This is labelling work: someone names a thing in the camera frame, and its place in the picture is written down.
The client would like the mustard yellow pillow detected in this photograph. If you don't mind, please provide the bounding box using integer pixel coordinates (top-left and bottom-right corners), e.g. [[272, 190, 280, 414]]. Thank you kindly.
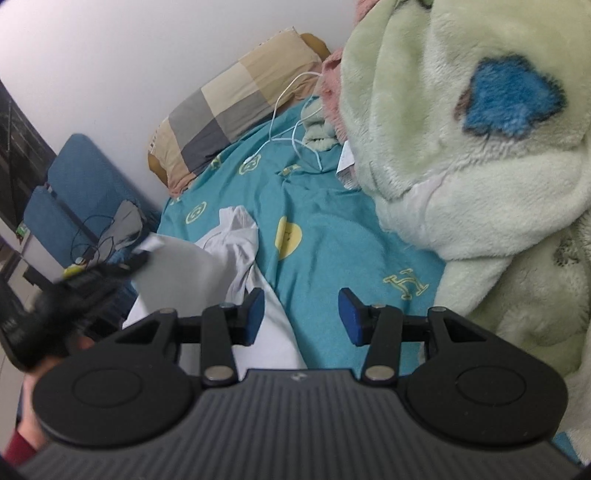
[[148, 32, 331, 188]]

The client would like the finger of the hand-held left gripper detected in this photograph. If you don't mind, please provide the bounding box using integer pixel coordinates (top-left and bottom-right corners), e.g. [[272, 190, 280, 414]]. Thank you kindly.
[[106, 255, 149, 278]]

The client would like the black cable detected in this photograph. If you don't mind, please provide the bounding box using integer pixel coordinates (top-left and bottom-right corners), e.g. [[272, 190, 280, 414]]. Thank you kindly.
[[69, 215, 121, 264]]

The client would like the blue fabric at top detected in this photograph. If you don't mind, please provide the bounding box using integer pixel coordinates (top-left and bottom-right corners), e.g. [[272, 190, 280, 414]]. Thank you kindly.
[[23, 134, 162, 268]]

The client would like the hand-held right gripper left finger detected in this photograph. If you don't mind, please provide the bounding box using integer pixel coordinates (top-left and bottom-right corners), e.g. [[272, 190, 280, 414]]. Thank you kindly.
[[115, 288, 266, 387]]

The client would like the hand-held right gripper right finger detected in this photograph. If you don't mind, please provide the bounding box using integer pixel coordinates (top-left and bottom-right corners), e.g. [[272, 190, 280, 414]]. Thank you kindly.
[[338, 288, 485, 385]]

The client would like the green plush blanket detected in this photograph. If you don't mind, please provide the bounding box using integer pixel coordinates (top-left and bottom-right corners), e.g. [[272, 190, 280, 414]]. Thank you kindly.
[[302, 0, 591, 467]]

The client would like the white charging cable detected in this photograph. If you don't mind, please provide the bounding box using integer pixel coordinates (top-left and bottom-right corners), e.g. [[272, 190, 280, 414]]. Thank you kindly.
[[245, 69, 333, 172]]

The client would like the person's left forearm red sleeve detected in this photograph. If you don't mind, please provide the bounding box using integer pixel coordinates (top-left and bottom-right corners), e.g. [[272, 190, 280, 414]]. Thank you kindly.
[[2, 427, 38, 467]]

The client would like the dark furniture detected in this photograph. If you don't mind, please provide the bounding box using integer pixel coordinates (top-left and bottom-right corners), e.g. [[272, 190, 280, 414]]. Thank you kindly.
[[0, 80, 56, 222]]

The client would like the pink plush cloth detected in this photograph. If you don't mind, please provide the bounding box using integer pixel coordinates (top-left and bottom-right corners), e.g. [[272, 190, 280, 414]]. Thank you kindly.
[[321, 0, 384, 139]]

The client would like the person's left hand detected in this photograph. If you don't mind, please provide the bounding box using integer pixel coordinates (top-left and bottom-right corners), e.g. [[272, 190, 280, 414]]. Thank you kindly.
[[18, 336, 95, 450]]

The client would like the plaid beige grey cloth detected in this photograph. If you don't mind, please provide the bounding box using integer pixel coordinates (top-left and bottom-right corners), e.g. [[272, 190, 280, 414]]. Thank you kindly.
[[148, 28, 324, 197]]

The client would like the white paper tag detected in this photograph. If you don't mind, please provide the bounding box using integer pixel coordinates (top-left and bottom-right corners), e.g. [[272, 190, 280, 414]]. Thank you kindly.
[[336, 141, 361, 188]]

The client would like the teal printed bed sheet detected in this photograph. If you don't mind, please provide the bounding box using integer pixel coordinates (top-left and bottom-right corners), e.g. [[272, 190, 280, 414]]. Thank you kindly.
[[157, 97, 583, 464]]

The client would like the white garment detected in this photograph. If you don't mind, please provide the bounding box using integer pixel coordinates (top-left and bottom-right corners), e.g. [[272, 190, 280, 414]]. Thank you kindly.
[[122, 206, 305, 370]]

